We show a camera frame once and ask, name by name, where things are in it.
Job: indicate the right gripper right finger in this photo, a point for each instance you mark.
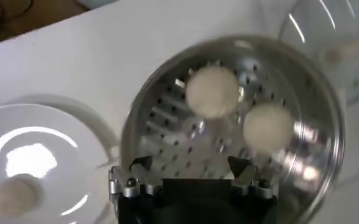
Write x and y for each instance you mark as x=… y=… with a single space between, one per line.
x=252 y=182

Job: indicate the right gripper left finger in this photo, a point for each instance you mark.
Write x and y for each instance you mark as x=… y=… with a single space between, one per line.
x=136 y=184

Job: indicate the stainless steel steamer basket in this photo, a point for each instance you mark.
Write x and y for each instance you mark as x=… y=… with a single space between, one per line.
x=185 y=143

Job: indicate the white steamed baozi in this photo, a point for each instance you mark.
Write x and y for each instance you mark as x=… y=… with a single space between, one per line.
x=267 y=128
x=13 y=196
x=212 y=91

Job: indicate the white round plate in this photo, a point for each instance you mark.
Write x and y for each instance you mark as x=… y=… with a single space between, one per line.
x=45 y=182

